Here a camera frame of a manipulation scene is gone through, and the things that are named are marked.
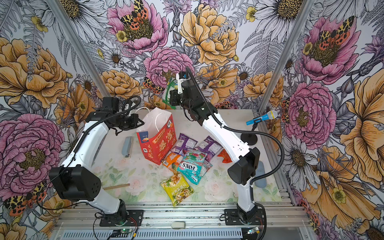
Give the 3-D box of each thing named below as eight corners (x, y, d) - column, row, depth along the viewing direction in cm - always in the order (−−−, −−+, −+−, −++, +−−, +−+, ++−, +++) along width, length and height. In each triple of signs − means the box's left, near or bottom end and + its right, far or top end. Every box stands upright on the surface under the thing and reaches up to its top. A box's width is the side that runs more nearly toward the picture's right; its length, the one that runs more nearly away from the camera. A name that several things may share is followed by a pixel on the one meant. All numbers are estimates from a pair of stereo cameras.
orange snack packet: (161, 164, 93) (160, 163, 91) (169, 152, 99) (169, 150, 97) (173, 170, 91) (173, 169, 89) (181, 157, 96) (181, 155, 95)
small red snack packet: (225, 165, 94) (226, 163, 92) (217, 155, 99) (217, 152, 96) (232, 161, 96) (233, 158, 94) (223, 151, 101) (224, 148, 98)
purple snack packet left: (171, 151, 99) (171, 149, 97) (180, 135, 108) (180, 133, 105) (189, 158, 96) (189, 156, 94) (197, 141, 105) (197, 139, 102)
